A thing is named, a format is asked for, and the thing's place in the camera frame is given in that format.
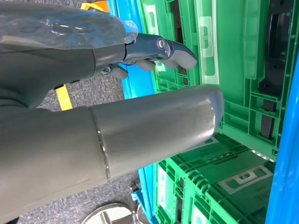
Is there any blue metal shelf rack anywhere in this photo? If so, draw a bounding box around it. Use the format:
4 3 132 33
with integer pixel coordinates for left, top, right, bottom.
107 0 299 224

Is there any yellow floor tape outline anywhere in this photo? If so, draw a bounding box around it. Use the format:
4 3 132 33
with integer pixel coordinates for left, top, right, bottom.
55 0 109 111

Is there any green folding crate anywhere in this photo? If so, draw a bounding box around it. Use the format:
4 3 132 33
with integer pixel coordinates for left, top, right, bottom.
137 0 299 161
153 133 276 224

